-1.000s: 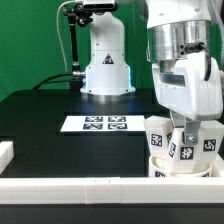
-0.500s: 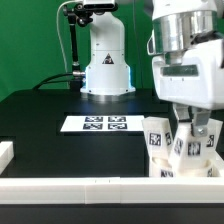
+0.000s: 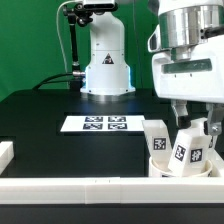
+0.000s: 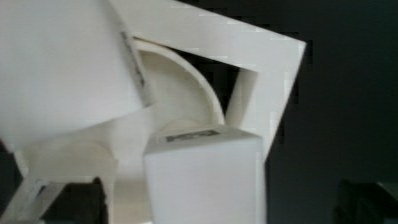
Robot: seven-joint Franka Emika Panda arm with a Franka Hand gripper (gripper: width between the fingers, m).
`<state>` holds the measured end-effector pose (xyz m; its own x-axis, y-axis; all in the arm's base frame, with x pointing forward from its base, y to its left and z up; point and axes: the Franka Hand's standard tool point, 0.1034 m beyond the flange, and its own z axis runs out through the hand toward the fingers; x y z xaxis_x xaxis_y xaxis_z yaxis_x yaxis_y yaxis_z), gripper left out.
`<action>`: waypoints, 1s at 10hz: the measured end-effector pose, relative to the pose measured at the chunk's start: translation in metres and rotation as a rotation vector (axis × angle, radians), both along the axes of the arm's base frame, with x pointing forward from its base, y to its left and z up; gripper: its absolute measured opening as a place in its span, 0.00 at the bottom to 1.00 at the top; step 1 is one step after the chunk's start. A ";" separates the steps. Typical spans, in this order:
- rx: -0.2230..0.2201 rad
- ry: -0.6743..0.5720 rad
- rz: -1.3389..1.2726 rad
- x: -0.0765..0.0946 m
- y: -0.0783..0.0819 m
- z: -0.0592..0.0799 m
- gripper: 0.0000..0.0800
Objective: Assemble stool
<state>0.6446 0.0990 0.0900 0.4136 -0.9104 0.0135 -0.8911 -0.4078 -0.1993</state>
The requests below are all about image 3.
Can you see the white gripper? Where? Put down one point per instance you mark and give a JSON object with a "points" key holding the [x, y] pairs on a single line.
{"points": [[199, 78]]}

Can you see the white round stool seat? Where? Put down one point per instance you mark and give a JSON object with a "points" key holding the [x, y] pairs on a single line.
{"points": [[160, 170]]}

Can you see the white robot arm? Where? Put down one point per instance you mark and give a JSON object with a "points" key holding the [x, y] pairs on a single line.
{"points": [[186, 40]]}

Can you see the white tag sheet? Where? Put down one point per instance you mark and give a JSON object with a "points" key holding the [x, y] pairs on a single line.
{"points": [[101, 123]]}

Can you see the white right fence wall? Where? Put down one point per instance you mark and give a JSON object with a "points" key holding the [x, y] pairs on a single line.
{"points": [[218, 164]]}

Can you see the white fence wall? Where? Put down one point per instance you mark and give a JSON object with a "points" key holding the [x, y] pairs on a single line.
{"points": [[218, 164], [111, 190], [6, 154]]}

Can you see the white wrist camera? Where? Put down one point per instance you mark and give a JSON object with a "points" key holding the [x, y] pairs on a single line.
{"points": [[154, 42]]}

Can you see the white front fence wall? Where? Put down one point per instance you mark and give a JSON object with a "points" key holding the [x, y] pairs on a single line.
{"points": [[111, 190]]}

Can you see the white overhead camera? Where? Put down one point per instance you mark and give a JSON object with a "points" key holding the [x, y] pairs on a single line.
{"points": [[99, 4]]}

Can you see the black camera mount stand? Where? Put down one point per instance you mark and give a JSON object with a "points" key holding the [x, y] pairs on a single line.
{"points": [[77, 15]]}

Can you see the white left fence wall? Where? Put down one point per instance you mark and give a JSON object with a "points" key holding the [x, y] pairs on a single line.
{"points": [[6, 154]]}

